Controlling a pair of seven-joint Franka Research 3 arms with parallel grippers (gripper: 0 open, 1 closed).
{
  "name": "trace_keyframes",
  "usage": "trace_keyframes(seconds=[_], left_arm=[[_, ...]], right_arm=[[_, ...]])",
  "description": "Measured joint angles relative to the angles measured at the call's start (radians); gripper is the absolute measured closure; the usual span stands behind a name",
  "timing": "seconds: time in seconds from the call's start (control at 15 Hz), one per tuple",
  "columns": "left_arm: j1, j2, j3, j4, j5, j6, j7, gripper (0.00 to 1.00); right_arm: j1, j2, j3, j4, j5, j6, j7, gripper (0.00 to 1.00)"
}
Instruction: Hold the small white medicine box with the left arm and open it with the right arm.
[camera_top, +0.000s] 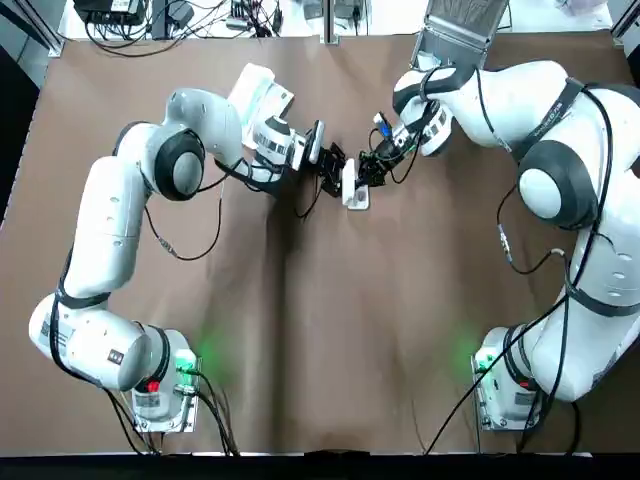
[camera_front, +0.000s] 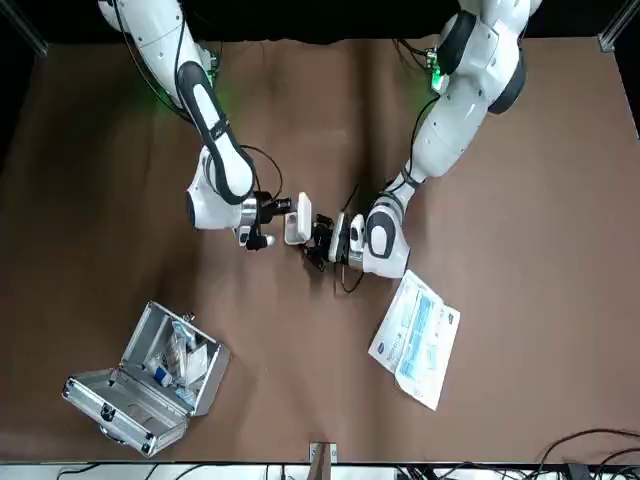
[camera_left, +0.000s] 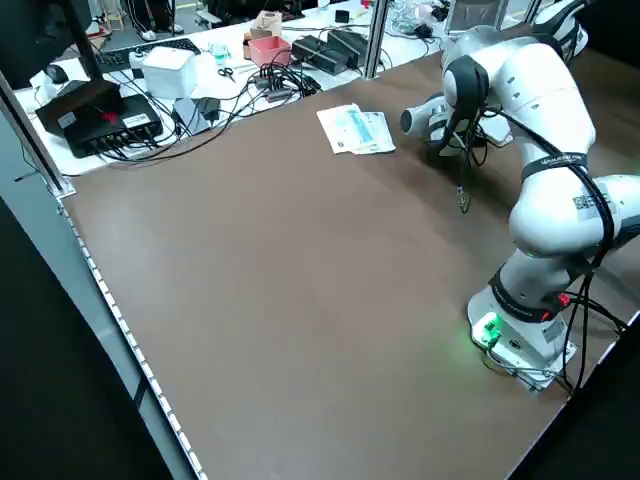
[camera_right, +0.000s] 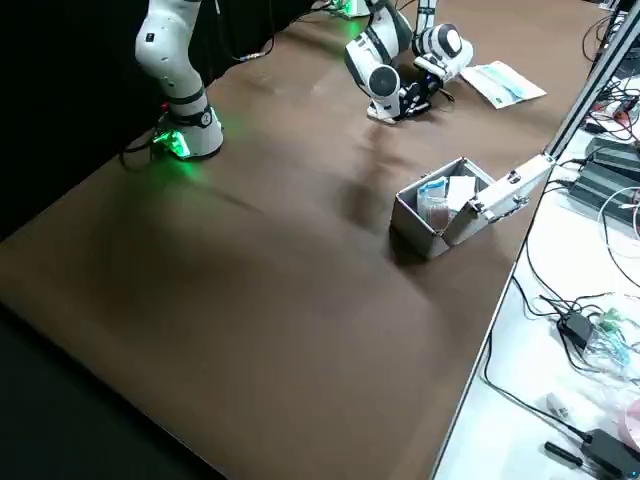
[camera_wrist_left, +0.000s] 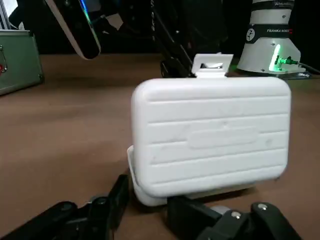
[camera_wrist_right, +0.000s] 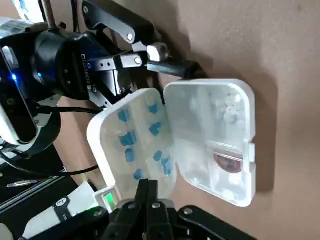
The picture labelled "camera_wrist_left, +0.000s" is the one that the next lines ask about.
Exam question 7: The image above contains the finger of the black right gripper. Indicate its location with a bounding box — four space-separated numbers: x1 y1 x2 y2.
151 14 199 79

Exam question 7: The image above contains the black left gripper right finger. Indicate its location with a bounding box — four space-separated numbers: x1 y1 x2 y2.
166 194 305 240

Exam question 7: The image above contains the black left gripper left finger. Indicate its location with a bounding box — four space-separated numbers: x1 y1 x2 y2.
0 173 131 240

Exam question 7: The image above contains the small white medicine box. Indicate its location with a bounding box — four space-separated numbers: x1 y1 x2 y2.
126 53 293 207

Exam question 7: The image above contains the silver aluminium first-aid case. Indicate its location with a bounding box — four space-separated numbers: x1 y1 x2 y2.
0 29 45 97

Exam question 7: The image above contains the black right foot cable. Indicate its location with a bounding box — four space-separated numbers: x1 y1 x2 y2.
276 56 320 76

